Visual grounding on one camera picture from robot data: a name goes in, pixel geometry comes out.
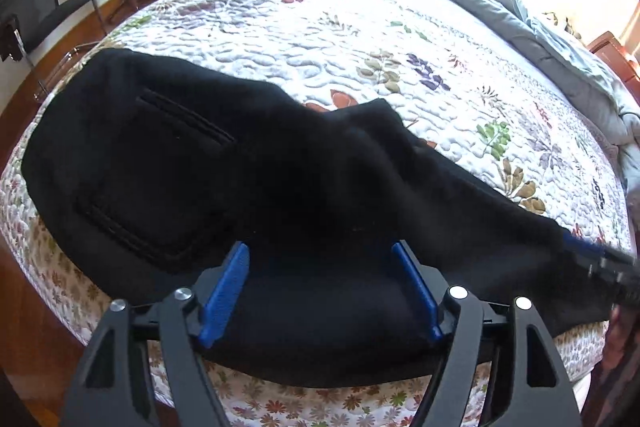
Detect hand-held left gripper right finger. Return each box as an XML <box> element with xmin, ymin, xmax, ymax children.
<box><xmin>391</xmin><ymin>241</ymin><xmax>584</xmax><ymax>427</ymax></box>

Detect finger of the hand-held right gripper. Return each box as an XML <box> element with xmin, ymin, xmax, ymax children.
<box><xmin>561</xmin><ymin>229</ymin><xmax>640</xmax><ymax>304</ymax></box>

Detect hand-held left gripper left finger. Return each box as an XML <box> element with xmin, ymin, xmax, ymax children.
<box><xmin>60</xmin><ymin>241</ymin><xmax>250</xmax><ymax>427</ymax></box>

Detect black pants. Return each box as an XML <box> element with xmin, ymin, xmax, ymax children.
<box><xmin>21</xmin><ymin>48</ymin><xmax>613</xmax><ymax>389</ymax></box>

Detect wooden headboard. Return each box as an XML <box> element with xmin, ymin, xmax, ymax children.
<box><xmin>587</xmin><ymin>31</ymin><xmax>640</xmax><ymax>84</ymax></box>

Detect grey-blue duvet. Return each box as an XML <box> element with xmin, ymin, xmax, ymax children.
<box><xmin>330</xmin><ymin>0</ymin><xmax>640</xmax><ymax>188</ymax></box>

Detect white floral quilted bedspread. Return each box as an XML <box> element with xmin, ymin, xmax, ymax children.
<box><xmin>0</xmin><ymin>0</ymin><xmax>638</xmax><ymax>427</ymax></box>

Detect dark office chair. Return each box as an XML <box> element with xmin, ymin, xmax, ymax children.
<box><xmin>0</xmin><ymin>0</ymin><xmax>103</xmax><ymax>102</ymax></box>

